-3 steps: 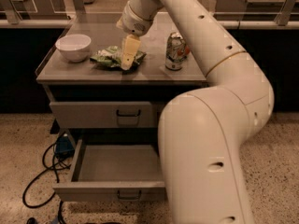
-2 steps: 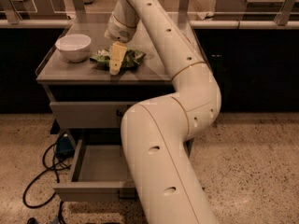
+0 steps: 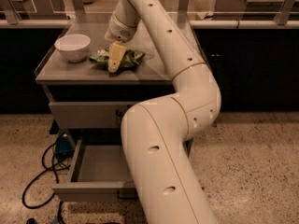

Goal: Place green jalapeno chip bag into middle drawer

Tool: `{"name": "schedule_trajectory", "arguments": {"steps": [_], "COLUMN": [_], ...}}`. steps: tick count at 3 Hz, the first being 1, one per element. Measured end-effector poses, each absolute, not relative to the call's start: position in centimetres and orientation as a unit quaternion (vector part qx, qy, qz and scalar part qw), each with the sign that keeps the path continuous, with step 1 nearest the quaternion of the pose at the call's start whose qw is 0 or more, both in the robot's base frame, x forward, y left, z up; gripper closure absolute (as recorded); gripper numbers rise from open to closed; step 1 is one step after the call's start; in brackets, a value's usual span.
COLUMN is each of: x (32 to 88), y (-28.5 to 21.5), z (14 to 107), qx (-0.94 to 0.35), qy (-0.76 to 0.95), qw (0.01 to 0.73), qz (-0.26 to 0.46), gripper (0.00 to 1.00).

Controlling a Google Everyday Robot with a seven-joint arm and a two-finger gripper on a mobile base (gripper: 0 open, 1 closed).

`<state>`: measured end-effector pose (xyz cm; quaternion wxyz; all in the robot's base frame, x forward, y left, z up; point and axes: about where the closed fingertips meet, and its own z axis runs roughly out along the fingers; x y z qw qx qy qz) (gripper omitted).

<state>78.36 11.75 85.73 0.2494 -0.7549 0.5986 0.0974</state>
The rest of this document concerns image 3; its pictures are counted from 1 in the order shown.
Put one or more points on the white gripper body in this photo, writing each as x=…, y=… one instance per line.
x=119, y=32

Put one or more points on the blue power box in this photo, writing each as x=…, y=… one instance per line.
x=62, y=147

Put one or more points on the black middle drawer handle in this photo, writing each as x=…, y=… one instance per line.
x=127, y=194

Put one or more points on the grey background cabinet left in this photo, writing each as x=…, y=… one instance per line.
x=33, y=9

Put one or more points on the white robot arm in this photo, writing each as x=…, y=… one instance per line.
x=154, y=132

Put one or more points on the open grey middle drawer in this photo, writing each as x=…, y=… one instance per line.
x=98, y=170

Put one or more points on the green jalapeno chip bag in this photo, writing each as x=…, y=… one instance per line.
x=130, y=60

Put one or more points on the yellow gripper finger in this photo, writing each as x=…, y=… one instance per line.
x=116, y=53

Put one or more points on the white ceramic bowl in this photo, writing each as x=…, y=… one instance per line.
x=74, y=48

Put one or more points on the closed grey upper drawer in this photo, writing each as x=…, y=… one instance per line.
x=88, y=115

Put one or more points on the glass barrier with posts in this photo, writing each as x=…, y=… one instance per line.
x=281, y=20

